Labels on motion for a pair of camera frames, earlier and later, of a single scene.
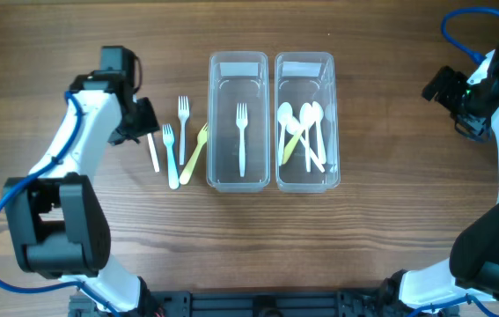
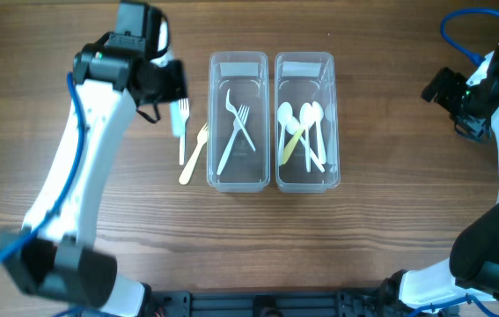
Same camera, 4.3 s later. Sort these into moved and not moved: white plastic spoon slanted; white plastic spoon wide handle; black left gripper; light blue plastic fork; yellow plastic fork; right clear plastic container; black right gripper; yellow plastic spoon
Moved: light blue plastic fork; black left gripper
Not moved: yellow plastic spoon; right clear plastic container; white plastic spoon slanted; yellow plastic fork; black right gripper; white plastic spoon wide handle
